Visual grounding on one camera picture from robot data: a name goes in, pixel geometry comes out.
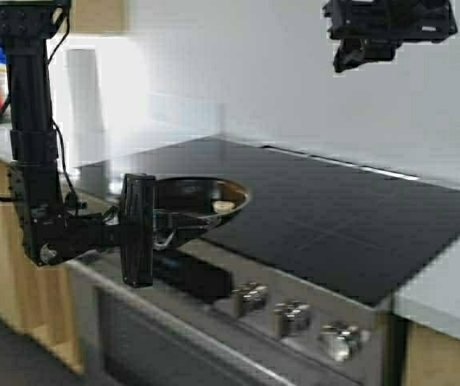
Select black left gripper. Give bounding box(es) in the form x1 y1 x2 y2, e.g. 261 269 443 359
23 174 156 288

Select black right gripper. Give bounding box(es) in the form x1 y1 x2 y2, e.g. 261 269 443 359
322 1 458 72

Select steel frying pan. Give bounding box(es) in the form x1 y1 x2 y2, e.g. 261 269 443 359
153 176 253 251

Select white raw shrimp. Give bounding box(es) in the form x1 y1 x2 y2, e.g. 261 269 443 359
212 200 236 214

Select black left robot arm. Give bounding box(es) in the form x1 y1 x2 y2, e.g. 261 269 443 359
0 1 155 288

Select white paper towel roll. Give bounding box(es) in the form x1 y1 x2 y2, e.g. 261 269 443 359
65 47 106 138

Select left steel stove knob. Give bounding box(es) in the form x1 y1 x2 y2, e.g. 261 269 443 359
231 281 269 318

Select steel stove knob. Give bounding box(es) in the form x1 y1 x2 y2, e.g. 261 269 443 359
318 321 372 363
231 281 269 318
272 300 312 339

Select black glass top stove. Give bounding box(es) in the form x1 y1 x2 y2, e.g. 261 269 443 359
68 137 460 385

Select middle steel stove knob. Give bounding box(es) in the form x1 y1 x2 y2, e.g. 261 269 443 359
272 300 312 339

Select wooden upper cabinet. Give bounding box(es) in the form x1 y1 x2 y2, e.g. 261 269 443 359
70 0 127 34

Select right steel stove knob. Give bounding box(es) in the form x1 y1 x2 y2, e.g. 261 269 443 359
318 321 372 363

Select light wood base cabinet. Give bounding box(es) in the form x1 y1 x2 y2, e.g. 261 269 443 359
402 322 460 386

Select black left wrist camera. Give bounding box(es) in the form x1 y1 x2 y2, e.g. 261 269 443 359
64 191 87 211

